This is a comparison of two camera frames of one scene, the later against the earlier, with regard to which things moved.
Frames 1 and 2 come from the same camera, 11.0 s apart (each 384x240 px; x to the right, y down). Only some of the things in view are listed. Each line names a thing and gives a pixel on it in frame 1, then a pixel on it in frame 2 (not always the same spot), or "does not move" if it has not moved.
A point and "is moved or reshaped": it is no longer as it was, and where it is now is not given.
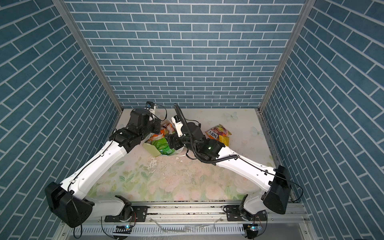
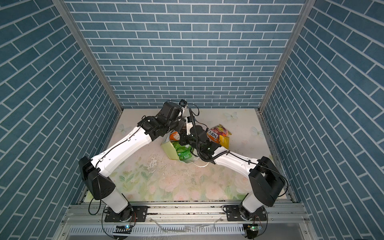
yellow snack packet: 224,139 does not move
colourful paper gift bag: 152,150 is moved or reshaped
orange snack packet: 218,130 does not move
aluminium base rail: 196,221 does not move
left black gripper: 156,122 → 179,127
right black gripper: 173,138 does not move
